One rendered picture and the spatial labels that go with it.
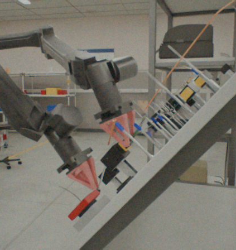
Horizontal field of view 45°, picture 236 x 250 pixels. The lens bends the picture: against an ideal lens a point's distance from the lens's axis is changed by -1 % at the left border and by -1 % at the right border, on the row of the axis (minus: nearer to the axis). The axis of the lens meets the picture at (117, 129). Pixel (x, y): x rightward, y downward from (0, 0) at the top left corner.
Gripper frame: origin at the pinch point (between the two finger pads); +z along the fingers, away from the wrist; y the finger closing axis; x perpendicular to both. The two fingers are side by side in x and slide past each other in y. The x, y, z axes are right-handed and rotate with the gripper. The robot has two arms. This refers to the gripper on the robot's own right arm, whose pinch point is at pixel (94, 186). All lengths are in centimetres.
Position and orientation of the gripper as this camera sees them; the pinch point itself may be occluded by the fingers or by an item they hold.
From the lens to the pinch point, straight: 77.5
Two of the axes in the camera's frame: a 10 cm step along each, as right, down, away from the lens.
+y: 4.0, -2.1, 8.9
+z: 5.9, 8.0, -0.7
